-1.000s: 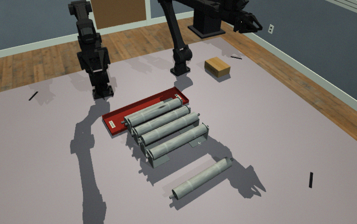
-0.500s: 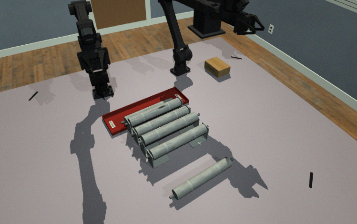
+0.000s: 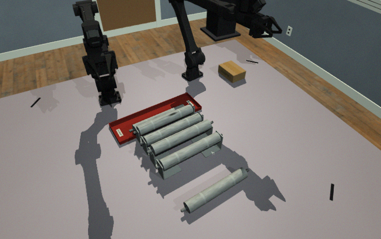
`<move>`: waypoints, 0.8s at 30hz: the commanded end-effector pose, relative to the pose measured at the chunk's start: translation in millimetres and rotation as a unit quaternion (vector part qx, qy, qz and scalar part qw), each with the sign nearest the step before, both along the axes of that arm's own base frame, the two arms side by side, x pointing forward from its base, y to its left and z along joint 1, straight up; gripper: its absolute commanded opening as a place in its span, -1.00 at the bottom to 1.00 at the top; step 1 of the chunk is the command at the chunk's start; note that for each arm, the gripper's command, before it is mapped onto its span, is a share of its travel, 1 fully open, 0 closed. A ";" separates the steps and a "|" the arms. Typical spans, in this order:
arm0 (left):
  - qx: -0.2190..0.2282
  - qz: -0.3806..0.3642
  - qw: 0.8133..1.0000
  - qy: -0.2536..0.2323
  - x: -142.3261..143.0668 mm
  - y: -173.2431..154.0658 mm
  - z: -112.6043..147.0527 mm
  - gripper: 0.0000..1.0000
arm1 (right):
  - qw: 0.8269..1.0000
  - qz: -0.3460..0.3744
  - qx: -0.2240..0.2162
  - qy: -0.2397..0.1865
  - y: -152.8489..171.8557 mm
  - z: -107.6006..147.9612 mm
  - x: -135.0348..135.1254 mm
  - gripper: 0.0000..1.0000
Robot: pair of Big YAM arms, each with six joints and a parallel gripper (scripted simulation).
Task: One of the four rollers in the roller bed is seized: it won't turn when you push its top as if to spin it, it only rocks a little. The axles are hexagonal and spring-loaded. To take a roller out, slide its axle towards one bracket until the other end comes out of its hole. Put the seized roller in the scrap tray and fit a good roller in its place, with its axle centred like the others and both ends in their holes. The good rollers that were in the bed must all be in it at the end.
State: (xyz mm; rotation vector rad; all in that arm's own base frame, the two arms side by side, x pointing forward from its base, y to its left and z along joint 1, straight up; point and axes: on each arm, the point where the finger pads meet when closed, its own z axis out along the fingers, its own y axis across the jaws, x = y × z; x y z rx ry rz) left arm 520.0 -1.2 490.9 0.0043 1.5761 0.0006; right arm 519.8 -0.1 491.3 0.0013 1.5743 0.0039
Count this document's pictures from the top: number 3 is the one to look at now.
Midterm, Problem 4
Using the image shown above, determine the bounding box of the red scrap tray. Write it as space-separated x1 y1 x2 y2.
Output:
109 93 202 145

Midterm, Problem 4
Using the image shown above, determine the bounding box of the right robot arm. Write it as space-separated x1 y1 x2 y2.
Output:
72 0 122 106

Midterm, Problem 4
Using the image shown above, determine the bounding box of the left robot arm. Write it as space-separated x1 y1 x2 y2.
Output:
168 0 266 81

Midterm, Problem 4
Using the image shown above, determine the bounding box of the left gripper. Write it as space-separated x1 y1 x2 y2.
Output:
244 15 282 38

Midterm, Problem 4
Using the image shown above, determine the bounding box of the brown cardboard box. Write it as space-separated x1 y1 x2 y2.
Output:
218 61 246 83

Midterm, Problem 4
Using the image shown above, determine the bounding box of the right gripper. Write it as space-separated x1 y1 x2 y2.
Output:
82 50 118 81

